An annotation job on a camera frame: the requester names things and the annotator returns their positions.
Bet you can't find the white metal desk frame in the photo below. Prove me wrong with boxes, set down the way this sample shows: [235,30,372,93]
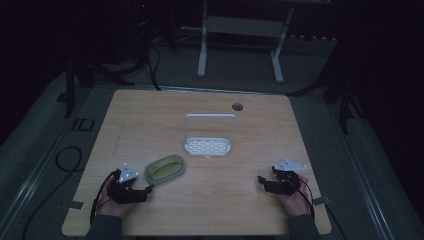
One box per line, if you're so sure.
[196,0,296,85]

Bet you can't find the black metal stand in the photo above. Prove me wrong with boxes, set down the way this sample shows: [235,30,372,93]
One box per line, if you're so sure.
[286,43,366,136]
[63,56,136,120]

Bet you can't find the white plastic drain rack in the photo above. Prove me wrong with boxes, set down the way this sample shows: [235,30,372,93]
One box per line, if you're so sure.
[183,113,239,158]

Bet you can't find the person's right hand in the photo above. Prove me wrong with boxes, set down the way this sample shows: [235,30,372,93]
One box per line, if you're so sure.
[279,175,312,218]

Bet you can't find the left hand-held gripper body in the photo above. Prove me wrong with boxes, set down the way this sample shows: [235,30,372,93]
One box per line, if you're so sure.
[106,162,148,205]

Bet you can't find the person's left hand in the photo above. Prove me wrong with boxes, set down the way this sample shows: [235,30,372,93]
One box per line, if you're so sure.
[96,185,135,218]

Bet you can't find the hand-held gripper cable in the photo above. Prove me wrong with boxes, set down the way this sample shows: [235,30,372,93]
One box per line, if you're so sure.
[295,175,316,222]
[89,170,118,225]

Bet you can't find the black floor cable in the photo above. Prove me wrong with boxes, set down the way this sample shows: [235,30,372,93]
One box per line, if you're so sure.
[21,145,85,240]

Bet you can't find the black hanging cable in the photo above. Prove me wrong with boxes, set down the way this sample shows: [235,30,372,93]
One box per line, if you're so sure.
[145,42,163,92]

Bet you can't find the right hand-held gripper cable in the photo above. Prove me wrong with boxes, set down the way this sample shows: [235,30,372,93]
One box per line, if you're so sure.
[295,175,316,222]

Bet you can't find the left hand-held gripper cable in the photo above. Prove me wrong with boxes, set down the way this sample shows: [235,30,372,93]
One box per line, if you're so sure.
[89,170,118,225]

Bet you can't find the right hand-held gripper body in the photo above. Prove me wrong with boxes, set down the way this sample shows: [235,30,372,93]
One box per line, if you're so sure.
[264,158,309,197]

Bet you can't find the green and grey soap dish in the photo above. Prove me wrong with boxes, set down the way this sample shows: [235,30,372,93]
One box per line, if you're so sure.
[143,153,187,186]

